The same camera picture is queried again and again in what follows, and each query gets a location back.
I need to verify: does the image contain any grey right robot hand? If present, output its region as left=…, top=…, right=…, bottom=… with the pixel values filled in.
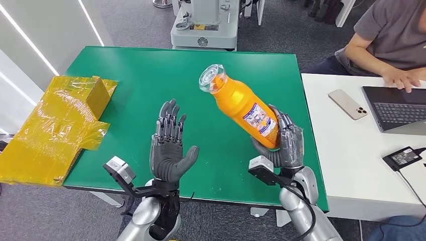
left=250, top=104, right=305, bottom=170

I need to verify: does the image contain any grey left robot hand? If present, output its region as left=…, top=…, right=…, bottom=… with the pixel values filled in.
left=149, top=98, right=199, bottom=184

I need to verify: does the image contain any person's hand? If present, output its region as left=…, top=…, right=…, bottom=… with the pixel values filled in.
left=380, top=66, right=422, bottom=93

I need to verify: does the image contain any orange juice bottle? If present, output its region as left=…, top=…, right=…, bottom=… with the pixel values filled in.
left=198, top=64, right=281, bottom=149

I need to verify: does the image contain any dark grey laptop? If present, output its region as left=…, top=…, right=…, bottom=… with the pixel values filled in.
left=362, top=85, right=426, bottom=136

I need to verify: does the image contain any person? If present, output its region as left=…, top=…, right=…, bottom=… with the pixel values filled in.
left=304, top=0, right=426, bottom=94

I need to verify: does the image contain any beige smartphone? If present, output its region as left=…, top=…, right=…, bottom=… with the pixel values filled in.
left=328, top=89, right=368, bottom=121

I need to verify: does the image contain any white desk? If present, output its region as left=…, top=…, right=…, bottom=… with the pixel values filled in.
left=301, top=73, right=426, bottom=222

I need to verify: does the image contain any black power adapter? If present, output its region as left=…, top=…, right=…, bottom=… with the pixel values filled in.
left=382, top=146, right=423, bottom=172

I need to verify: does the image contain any white desk leg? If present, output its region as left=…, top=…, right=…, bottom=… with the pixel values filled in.
left=335, top=0, right=357, bottom=28

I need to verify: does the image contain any yellow taped cardboard box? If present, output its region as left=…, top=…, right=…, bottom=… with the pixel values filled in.
left=0, top=75, right=118, bottom=186

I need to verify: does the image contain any white machine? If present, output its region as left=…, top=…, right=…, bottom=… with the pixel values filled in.
left=170, top=0, right=239, bottom=51

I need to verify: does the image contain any person's leg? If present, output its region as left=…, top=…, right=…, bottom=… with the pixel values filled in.
left=366, top=215, right=426, bottom=241

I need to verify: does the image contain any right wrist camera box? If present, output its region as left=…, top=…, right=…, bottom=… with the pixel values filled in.
left=248, top=155, right=275, bottom=174

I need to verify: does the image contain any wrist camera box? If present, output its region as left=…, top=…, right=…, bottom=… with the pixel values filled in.
left=248, top=155, right=275, bottom=174
left=102, top=155, right=137, bottom=186

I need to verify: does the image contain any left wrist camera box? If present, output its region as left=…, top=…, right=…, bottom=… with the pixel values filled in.
left=102, top=155, right=137, bottom=186

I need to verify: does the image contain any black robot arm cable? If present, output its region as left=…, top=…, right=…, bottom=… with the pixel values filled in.
left=281, top=184, right=317, bottom=241

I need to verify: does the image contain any black adapter cable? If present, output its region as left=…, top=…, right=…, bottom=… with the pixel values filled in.
left=396, top=169, right=426, bottom=208

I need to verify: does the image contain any white wall light strip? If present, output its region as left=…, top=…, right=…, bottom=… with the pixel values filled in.
left=0, top=4, right=60, bottom=76
left=77, top=0, right=105, bottom=47
left=0, top=71, right=37, bottom=106

